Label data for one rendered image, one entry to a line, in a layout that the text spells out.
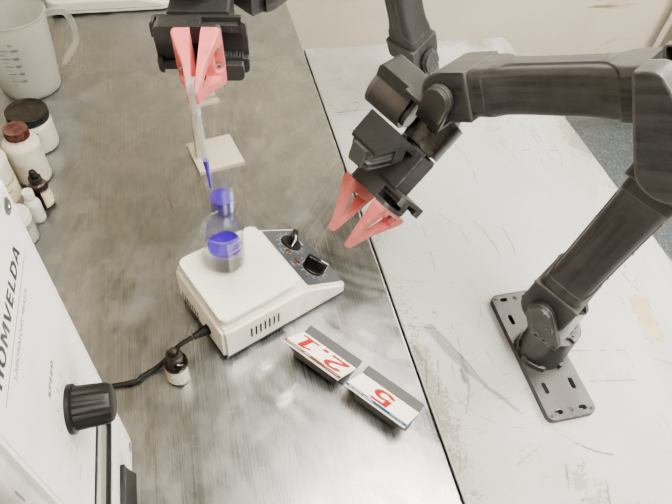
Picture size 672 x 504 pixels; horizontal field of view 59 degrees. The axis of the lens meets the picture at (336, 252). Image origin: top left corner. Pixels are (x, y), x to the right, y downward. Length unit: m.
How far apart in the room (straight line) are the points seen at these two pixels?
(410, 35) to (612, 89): 0.56
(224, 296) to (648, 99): 0.51
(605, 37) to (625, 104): 2.28
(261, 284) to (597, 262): 0.40
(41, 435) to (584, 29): 2.69
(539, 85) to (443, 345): 0.39
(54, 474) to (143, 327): 0.67
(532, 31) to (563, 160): 1.49
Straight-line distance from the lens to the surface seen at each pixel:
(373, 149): 0.66
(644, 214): 0.65
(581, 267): 0.72
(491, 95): 0.66
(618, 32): 2.89
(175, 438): 0.78
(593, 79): 0.61
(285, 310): 0.80
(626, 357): 0.95
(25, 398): 0.18
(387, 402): 0.77
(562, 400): 0.86
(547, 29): 2.68
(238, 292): 0.76
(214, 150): 1.07
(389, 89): 0.76
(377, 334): 0.84
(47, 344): 0.20
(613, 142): 2.93
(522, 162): 1.16
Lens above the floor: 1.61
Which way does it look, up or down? 50 degrees down
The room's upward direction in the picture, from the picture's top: 7 degrees clockwise
